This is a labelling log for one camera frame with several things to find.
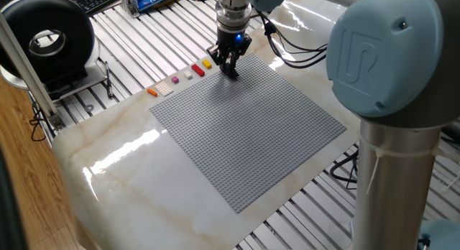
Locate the red Lego brick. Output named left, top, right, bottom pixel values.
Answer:
left=190, top=63, right=206, bottom=78

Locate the black floor cable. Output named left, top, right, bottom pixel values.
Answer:
left=28, top=98, right=47, bottom=142

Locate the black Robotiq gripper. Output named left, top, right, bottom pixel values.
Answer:
left=206, top=26, right=253, bottom=78

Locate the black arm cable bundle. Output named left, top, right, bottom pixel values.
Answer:
left=257, top=11, right=328, bottom=70

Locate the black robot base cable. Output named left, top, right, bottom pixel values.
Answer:
left=329, top=149, right=360, bottom=190

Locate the blue tissue pack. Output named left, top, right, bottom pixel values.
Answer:
left=131, top=0, right=176, bottom=11

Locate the silver corner bracket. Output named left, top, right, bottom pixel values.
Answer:
left=48, top=111, right=68, bottom=132

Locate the short aluminium post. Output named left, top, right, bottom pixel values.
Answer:
left=119, top=0, right=141, bottom=19

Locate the white zip tie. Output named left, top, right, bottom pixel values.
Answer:
left=365, top=144, right=460, bottom=195

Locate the marble pattern board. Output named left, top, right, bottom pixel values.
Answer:
left=52, top=0, right=362, bottom=250

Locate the large white Lego plate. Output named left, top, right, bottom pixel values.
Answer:
left=154, top=80, right=174, bottom=97

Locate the grey Lego baseplate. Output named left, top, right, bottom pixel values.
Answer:
left=149, top=52, right=348, bottom=214

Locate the black keyboard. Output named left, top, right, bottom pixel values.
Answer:
left=70, top=0, right=122, bottom=16

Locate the dark blurred foreground object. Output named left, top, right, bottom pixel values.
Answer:
left=0, top=145, right=29, bottom=250

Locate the aluminium frame profile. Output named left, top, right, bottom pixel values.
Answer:
left=0, top=12, right=68, bottom=132

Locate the black ring shaped device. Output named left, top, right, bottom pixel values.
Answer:
left=0, top=0, right=97, bottom=100

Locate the silver device base plate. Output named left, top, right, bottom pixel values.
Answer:
left=0, top=37, right=109, bottom=102

